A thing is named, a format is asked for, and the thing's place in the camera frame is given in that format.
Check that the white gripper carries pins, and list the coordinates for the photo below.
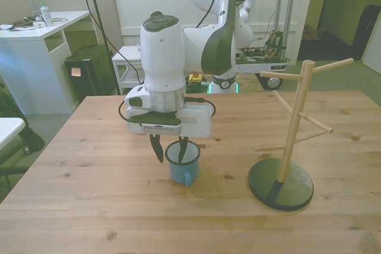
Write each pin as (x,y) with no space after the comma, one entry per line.
(196,126)

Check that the blue enamel mug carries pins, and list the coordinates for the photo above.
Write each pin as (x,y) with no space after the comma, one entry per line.
(177,173)

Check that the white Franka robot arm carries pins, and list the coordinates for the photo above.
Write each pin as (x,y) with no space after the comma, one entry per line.
(160,57)

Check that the wooden mug tree black base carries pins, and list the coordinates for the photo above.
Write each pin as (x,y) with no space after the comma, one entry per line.
(297,188)

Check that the yellow emergency stop box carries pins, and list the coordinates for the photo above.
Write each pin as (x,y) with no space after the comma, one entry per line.
(195,79)

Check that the black computer case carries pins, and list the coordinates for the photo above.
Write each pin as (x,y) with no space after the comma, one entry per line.
(89,84)

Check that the white stool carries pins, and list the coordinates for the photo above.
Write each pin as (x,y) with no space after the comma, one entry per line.
(128,51)

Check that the orange sticky note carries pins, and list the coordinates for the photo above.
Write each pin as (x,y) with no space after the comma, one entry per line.
(76,72)

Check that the black tripod stand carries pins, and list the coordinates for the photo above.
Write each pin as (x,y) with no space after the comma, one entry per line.
(103,28)

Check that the black office chair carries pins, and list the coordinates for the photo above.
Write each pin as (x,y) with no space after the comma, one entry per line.
(29,138)

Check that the white small table top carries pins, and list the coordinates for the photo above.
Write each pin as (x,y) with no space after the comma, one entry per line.
(9,129)

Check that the white desk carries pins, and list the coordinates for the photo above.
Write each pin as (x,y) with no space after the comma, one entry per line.
(29,66)

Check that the clear plastic bottle green cap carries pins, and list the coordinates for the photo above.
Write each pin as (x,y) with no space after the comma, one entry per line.
(47,17)

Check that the small white box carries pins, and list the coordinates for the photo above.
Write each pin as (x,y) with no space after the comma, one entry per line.
(38,24)

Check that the grey wrist camera black mount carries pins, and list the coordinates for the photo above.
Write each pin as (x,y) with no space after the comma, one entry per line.
(160,129)

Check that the aluminium frame wheeled cart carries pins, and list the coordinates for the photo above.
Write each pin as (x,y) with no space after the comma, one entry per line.
(268,66)

